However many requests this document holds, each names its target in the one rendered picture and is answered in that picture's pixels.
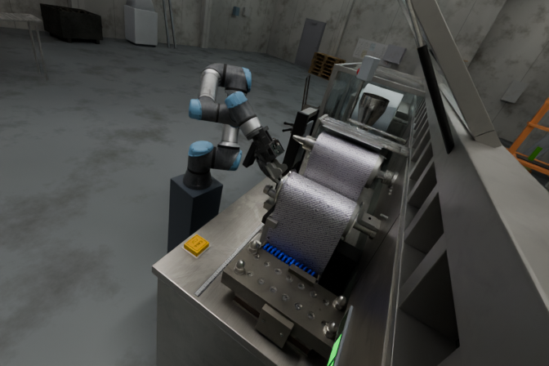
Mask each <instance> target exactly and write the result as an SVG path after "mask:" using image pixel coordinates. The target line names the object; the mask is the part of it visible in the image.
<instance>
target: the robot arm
mask: <svg viewBox="0 0 549 366"><path fill-rule="evenodd" d="M200 80H201V85H200V88H199V94H198V98H197V99H192V100H190V106H189V117H190V118H193V119H198V120H203V121H209V122H214V123H223V130H222V136H221V141H220V142H219V143H218V144H217V147H214V146H213V144H212V143H211V142H209V141H196V142H195V143H193V144H191V145H190V148H189V152H188V155H189V156H188V166H187V170H186V172H185V175H184V176H183V184H184V185H185V186H186V187H188V188H190V189H192V190H205V189H206V188H208V187H209V186H210V185H211V184H212V176H211V173H210V168H211V169H219V170H226V171H236V170H237V169H238V167H239V164H240V160H241V157H242V150H240V149H239V147H240V146H239V145H238V138H239V129H241V131H242V133H243V134H244V136H246V138H247V139H248V141H249V140H251V139H253V142H252V144H251V146H250V148H249V150H248V153H247V155H246V157H245V159H244V161H243V165H244V166H245V167H249V166H251V165H253V163H254V161H255V159H256V160H257V163H258V166H259V168H260V169H261V170H262V171H263V173H264V174H265V175H266V176H267V177H269V178H270V179H271V180H272V181H273V182H275V183H276V184H278V183H279V181H280V180H281V179H282V178H283V177H282V174H283V173H284V172H285V171H286V170H287V169H288V166H287V165H286V164H282V163H279V161H278V160H277V159H275V158H276V157H278V156H280V155H281V154H282V153H283V152H284V151H285V150H284V148H283V146H282V145H281V144H280V142H279V139H277V140H276V139H275V138H274V139H273V138H271V136H270V134H269V132H268V131H267V130H269V128H268V126H266V127H262V124H261V122H260V120H259V119H258V117H257V115H256V114H255V112H254V110H253V109H252V107H251V105H250V104H249V102H248V99H247V98H246V97H245V96H246V95H247V93H248V92H250V91H251V85H252V75H251V71H250V70H249V69H246V68H243V67H238V66H235V65H228V64H224V63H214V64H211V65H209V66H207V67H206V68H205V69H204V70H203V71H202V73H201V76H200ZM218 87H224V88H225V93H226V95H227V98H226V99H225V105H223V104H219V103H216V94H217V88H218ZM272 139H273V140H272Z"/></svg>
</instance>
